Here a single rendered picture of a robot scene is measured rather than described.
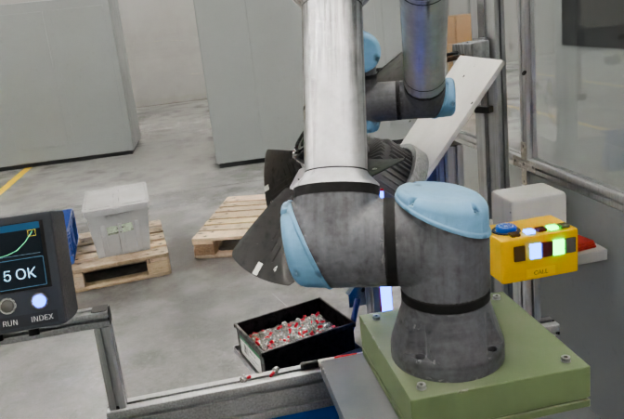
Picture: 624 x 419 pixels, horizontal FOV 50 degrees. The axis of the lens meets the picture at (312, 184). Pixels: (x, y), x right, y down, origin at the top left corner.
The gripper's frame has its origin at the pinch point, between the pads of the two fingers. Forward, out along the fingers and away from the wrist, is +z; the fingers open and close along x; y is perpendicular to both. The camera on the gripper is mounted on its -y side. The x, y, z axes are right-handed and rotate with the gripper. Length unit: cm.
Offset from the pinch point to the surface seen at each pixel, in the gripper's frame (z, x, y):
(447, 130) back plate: 1.5, 29.8, 26.7
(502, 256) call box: -44, 22, 43
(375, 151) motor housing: 1.9, 11.0, 29.5
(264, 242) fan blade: -1, -19, 47
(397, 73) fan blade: -1.1, 17.2, 10.8
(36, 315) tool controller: -47, -62, 37
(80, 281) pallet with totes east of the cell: 251, -114, 142
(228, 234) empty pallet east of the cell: 273, -20, 134
